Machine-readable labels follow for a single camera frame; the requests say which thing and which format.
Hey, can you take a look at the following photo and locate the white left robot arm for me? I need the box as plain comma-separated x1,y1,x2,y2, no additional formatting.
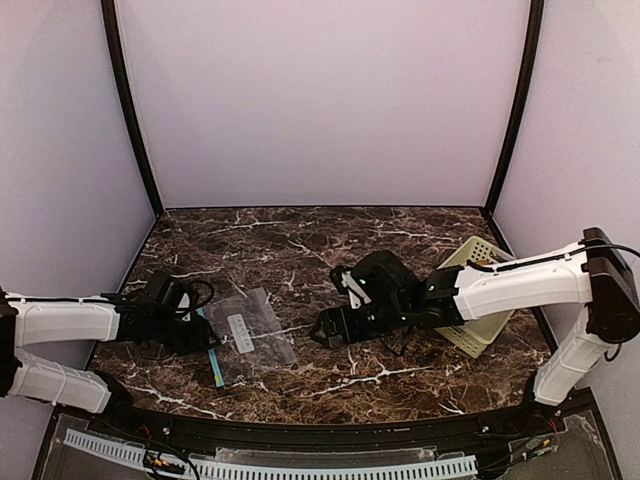
1,284,216,414

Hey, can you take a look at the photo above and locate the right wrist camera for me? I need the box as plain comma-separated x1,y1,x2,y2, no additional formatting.
329,265,371,310

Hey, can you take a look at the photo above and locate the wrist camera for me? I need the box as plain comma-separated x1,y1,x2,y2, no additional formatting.
329,265,371,310
143,271,189,309

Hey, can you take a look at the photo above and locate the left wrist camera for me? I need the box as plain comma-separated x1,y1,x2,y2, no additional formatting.
143,271,189,309

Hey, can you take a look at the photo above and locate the white slotted cable duct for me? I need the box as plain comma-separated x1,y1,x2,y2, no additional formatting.
63,428,478,479

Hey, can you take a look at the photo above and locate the clear zip top bag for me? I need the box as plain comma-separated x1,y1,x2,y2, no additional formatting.
198,288,296,388

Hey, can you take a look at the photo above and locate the black corner frame post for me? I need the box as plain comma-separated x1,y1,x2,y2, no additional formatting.
483,0,545,218

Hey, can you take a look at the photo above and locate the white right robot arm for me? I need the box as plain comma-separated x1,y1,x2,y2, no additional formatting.
310,228,639,407

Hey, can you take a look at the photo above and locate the black front table rail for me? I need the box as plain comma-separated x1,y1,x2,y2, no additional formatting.
89,407,567,453

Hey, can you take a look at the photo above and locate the cream perforated plastic basket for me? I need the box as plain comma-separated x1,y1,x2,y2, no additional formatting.
435,236,515,359

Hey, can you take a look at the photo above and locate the black left corner post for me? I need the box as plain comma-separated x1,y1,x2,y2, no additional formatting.
100,0,164,218

